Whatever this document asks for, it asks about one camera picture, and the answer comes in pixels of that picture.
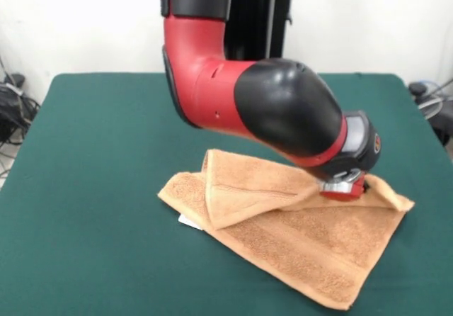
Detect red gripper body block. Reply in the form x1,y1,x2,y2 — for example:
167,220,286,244
320,176,368,203

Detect tan terry towel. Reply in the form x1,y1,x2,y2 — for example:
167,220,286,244
157,148,415,312

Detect black round floor foot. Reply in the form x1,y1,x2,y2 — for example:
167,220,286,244
408,81,430,96

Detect dark green table cloth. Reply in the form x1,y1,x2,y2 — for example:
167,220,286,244
0,72,453,316

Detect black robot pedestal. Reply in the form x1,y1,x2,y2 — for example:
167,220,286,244
222,0,295,62

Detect black cable bundle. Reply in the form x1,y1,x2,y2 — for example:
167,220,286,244
0,73,42,147

